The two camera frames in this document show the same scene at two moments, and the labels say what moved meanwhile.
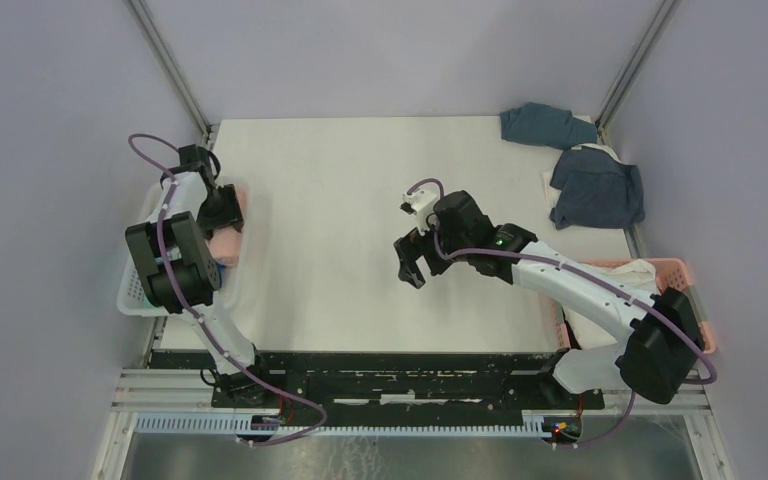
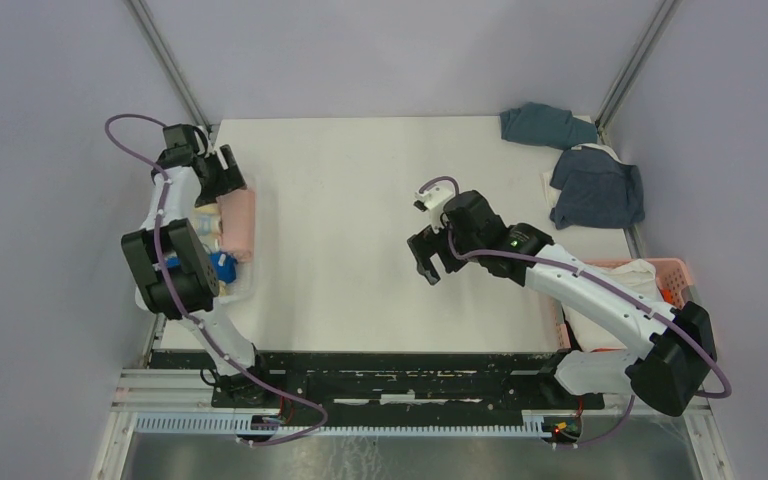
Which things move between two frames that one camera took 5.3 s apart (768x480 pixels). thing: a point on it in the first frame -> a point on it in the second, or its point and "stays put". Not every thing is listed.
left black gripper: (230, 215) -> (230, 178)
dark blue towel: (595, 190) stays put
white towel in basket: (593, 330) stays put
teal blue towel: (547, 125) stays put
